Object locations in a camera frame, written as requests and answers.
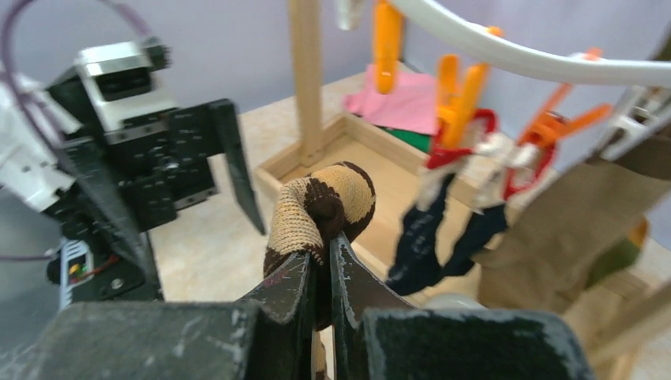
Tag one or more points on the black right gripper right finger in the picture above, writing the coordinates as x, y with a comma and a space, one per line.
377, 335

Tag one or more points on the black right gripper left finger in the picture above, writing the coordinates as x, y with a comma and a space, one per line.
149, 340

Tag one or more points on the wooden hanger rack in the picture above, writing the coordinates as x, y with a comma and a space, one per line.
525, 132

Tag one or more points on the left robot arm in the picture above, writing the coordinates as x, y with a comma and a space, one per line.
33, 126

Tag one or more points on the brown hanging sock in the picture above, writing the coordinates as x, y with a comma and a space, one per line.
544, 259

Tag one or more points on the white round clip hanger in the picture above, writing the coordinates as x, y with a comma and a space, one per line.
524, 55

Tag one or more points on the green cloth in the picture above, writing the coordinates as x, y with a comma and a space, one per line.
417, 140

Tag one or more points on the pink cloth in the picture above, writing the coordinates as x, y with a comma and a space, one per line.
409, 107

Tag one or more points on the orange clothes clip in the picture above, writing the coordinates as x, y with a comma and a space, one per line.
457, 99

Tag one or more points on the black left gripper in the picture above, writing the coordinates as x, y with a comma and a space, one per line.
139, 177

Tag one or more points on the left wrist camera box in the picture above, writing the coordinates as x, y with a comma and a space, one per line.
113, 83

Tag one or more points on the orange clip at back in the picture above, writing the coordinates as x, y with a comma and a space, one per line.
388, 34

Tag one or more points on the brown argyle sock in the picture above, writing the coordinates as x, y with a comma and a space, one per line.
310, 212

